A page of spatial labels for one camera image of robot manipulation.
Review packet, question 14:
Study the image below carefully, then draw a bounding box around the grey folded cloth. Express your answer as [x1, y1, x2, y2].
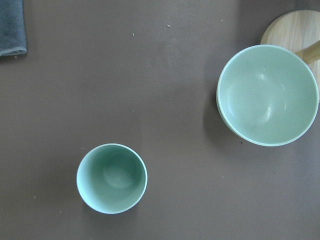
[0, 0, 28, 57]

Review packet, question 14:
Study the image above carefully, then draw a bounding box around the wooden stand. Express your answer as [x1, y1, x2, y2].
[255, 10, 320, 96]

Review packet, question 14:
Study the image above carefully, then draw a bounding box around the green plastic cup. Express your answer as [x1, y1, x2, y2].
[76, 143, 148, 215]

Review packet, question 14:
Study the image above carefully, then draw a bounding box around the green bowl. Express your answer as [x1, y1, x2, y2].
[216, 44, 319, 147]

